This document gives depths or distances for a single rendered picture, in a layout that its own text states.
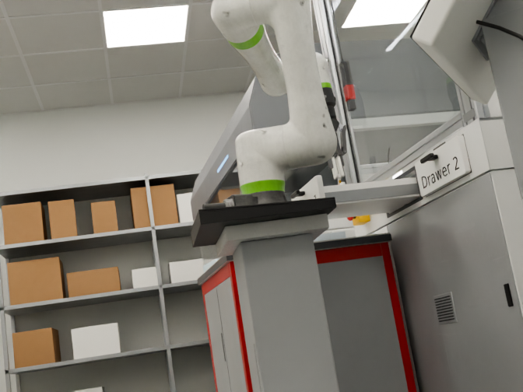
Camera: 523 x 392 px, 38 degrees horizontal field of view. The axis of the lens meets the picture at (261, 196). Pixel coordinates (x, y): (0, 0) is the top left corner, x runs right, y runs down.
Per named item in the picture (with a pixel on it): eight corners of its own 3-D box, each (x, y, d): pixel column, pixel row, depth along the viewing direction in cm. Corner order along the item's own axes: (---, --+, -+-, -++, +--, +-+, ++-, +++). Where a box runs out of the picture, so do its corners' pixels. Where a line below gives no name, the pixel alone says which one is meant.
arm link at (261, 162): (288, 186, 210) (279, 119, 213) (234, 195, 214) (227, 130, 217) (300, 192, 222) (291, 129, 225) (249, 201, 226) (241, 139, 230)
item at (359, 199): (324, 205, 234) (321, 186, 236) (301, 222, 259) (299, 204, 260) (442, 193, 245) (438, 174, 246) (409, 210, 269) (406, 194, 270)
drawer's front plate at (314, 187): (321, 209, 232) (316, 174, 234) (296, 228, 259) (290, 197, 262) (327, 208, 233) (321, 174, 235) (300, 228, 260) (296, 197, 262)
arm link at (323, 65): (321, 43, 248) (328, 54, 259) (285, 54, 251) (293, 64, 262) (331, 83, 246) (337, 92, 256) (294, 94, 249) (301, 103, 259)
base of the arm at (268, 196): (210, 214, 204) (208, 192, 205) (196, 224, 218) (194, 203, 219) (300, 208, 213) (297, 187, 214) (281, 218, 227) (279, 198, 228)
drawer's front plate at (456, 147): (465, 172, 211) (458, 134, 213) (421, 197, 238) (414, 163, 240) (471, 172, 211) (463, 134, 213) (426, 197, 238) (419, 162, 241)
